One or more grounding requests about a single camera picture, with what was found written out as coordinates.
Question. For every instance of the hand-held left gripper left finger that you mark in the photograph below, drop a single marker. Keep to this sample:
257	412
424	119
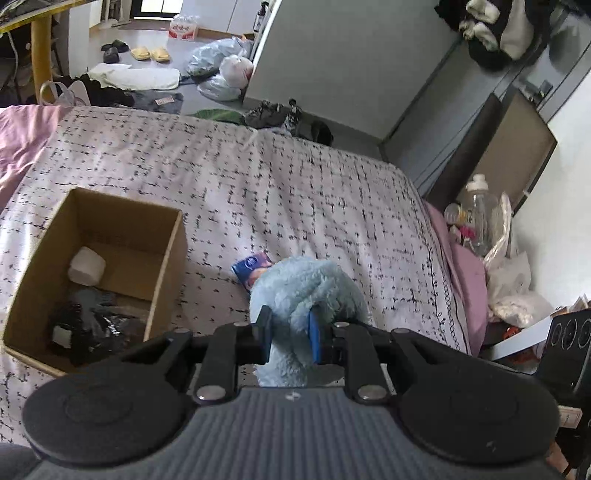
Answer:
265	341

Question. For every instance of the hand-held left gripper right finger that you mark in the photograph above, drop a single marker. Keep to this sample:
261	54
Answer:
315	339

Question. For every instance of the fluffy light blue plush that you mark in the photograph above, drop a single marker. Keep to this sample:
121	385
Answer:
300	290

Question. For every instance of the brown cardboard box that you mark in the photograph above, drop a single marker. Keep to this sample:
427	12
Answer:
138	244

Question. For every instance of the black fabric item white label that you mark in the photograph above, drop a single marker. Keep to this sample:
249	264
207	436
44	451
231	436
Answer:
92	323

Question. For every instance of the white soft block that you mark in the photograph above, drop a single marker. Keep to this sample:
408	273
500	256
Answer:
87	266

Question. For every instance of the blue tissue packet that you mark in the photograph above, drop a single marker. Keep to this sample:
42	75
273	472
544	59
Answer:
249	267

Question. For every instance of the crumpled clear plastic bags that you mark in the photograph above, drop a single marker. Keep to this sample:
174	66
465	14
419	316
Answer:
510	281

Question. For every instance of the pink fitted sheet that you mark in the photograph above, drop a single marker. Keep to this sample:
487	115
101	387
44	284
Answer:
464	267

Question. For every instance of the large clear plastic bottle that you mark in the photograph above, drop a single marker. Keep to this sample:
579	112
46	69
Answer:
480	212

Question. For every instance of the brown leaning board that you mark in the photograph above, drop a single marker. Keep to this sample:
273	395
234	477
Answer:
512	143

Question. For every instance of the black leaning board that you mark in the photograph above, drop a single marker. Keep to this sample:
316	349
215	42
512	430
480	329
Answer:
457	161

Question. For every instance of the green leaf print item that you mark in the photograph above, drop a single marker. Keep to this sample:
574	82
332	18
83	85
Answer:
217	114

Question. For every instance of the white flat plastic bag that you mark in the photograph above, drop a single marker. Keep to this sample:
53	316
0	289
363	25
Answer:
219	88

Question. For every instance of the grey floor cloth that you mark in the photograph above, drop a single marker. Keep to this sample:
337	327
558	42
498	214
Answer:
159	99

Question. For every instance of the white tied plastic bag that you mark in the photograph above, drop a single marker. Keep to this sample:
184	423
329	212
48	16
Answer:
236	69

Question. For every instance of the grey plastic bag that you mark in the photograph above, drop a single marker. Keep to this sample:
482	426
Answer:
212	57

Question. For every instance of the black clothes pile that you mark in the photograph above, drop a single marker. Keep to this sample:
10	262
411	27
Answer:
106	94

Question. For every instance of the white floor towel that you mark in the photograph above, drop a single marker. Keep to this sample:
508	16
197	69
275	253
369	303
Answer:
134	77

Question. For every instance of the pink blanket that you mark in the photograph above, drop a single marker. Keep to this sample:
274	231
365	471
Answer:
23	138

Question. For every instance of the pack of water bottles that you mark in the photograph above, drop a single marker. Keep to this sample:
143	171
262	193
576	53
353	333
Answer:
183	27

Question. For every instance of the black slipper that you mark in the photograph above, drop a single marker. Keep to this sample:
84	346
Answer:
111	56
115	45

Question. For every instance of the dark spray bottle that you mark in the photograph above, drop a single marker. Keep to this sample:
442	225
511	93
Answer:
262	14

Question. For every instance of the hanging black and white clothes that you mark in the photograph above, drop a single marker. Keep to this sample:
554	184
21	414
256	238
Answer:
494	27

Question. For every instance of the white fan base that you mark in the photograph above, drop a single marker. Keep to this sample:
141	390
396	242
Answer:
113	14

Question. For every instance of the yellow-edged table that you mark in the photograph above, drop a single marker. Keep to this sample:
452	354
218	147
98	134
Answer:
39	46

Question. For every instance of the white frame stand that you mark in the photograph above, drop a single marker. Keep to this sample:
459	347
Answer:
526	339

